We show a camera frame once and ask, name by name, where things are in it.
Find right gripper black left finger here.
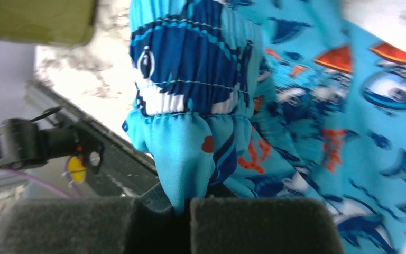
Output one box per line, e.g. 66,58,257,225
124,184,173,253

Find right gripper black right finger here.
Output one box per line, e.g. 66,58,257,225
190,184,236,253

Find blue shark print shorts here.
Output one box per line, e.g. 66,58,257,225
122,1,406,253

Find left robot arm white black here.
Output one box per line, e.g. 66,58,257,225
0,107,104,174

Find olive green plastic basket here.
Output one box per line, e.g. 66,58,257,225
0,0,98,47

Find black metal base rail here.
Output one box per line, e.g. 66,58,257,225
25,81,159,196

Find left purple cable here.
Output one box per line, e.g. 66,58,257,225
0,158,85,199

